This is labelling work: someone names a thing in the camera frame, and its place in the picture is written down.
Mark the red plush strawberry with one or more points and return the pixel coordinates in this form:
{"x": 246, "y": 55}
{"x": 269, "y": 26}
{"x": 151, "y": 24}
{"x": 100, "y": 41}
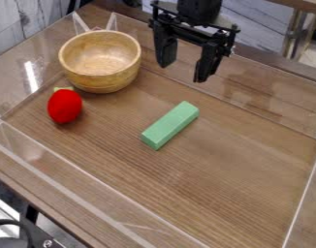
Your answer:
{"x": 64, "y": 106}

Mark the clear acrylic tray wall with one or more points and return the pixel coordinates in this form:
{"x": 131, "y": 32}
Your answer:
{"x": 99, "y": 215}

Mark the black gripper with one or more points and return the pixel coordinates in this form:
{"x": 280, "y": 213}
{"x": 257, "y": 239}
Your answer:
{"x": 193, "y": 21}

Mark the wooden table leg background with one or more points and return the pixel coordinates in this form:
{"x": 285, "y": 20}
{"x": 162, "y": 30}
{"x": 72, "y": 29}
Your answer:
{"x": 298, "y": 32}

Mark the black table bracket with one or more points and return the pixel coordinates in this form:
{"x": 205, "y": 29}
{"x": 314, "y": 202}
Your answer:
{"x": 41, "y": 240}

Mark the wooden bowl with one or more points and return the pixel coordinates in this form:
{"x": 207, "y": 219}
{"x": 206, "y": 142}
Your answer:
{"x": 100, "y": 61}

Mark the green rectangular block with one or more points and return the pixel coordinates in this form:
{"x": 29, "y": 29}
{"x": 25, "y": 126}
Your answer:
{"x": 168, "y": 125}

